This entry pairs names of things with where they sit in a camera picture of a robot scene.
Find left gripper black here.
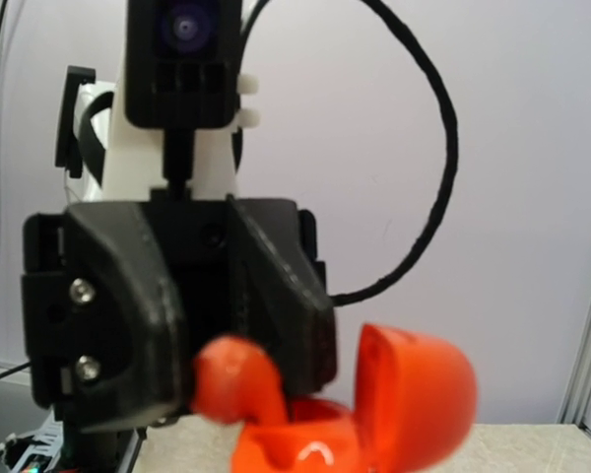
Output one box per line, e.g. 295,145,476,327
21,197,337,432

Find red earbud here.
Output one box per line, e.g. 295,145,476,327
187,335,289,426

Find red earbud charging case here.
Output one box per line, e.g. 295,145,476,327
230,325,478,472

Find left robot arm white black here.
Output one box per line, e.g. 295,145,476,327
22,86,337,432

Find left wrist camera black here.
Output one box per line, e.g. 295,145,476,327
124,0,242,129

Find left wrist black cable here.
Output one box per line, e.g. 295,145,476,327
235,0,460,306

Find left aluminium corner post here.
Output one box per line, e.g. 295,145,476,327
558,306,591,425

